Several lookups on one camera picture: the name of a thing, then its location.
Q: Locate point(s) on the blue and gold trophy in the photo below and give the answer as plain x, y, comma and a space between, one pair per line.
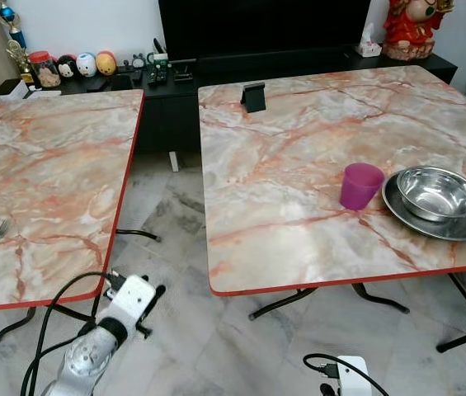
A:
10, 21

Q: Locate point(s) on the stainless steel plate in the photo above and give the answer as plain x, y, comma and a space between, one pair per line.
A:
443, 229

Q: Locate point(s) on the black television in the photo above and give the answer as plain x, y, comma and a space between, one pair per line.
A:
257, 25

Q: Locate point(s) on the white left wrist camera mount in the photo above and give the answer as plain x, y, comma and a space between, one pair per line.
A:
129, 299

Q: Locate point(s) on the stainless steel bowl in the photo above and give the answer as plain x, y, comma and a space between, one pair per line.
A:
439, 196

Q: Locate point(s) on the small green and white gadget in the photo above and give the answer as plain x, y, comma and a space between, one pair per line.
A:
160, 58

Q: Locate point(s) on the purple plastic cup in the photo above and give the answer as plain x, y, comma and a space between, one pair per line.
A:
360, 188

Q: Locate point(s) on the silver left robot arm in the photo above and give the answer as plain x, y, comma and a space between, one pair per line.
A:
84, 359

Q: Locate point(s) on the white tissue box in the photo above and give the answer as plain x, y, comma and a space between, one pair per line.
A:
369, 48

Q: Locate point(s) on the white and blue toy head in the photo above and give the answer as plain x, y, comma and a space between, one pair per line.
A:
87, 64

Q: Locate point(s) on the orange and yellow toy head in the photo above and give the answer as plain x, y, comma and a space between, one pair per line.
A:
106, 63

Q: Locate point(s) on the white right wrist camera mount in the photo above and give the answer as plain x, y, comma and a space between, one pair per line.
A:
351, 376

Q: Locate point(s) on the red-lidded glass jar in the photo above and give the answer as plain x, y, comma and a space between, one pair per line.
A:
44, 72

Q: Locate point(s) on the black and white toy head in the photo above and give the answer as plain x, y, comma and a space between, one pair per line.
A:
68, 67

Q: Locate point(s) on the small gold trophy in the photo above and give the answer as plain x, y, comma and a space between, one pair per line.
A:
21, 62

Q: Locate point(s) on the marble-pattern table with red edge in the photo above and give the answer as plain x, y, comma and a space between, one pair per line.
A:
51, 165
298, 181

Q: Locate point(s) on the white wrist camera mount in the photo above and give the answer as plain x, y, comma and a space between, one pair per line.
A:
351, 376
129, 299

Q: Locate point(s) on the red fortune figurine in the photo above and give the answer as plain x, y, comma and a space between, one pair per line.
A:
410, 29

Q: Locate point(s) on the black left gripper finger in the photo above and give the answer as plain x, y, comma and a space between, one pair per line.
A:
159, 294

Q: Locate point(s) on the black phone stand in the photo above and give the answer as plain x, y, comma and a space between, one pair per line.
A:
253, 98

